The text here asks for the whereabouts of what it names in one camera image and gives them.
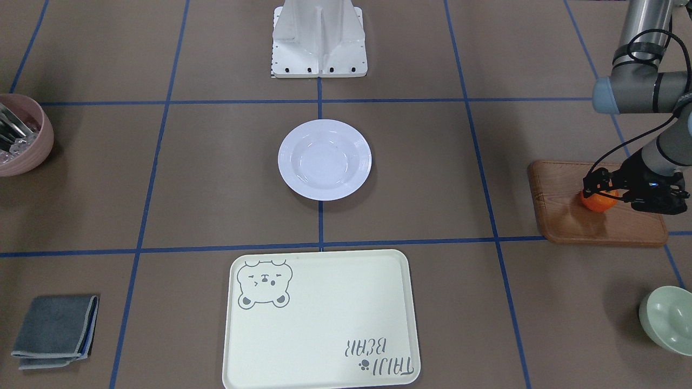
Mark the pink bowl with utensils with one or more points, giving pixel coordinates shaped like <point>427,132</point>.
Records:
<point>27,134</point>

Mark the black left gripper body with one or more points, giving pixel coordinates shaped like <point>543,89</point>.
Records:
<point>633,180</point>

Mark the folded grey cloth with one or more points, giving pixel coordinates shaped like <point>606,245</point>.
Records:
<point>56,331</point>

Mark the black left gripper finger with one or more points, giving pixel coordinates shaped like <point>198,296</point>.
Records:
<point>598,181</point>
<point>665,206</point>

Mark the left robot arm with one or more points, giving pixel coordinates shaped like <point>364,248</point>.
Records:
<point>650,74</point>

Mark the green ceramic bowl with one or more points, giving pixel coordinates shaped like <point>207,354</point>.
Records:
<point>665,316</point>

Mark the cream bear serving tray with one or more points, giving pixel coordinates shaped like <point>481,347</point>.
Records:
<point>321,320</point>

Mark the wooden cutting board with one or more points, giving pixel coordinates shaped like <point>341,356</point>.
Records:
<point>563,219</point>

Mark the white round plate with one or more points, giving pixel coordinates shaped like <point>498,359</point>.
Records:
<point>324,160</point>

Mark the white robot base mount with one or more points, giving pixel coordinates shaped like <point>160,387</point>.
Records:
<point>318,39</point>

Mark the orange fruit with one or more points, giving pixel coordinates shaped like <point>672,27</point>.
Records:
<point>600,203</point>

